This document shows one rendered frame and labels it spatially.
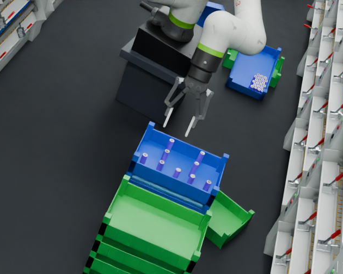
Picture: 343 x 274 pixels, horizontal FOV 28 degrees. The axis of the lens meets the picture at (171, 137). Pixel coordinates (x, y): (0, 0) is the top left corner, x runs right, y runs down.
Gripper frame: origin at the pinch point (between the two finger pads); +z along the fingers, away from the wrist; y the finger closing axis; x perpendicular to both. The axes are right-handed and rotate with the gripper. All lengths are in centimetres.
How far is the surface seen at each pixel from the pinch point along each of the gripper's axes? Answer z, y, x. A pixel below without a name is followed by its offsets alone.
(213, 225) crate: 38, -29, -29
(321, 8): -57, -52, -201
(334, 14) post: -55, -51, -137
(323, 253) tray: 10, -53, 36
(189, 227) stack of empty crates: 25.0, -16.4, 19.9
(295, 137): 1, -51, -77
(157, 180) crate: 18.7, -1.1, 8.6
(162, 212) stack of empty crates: 24.4, -6.6, 18.6
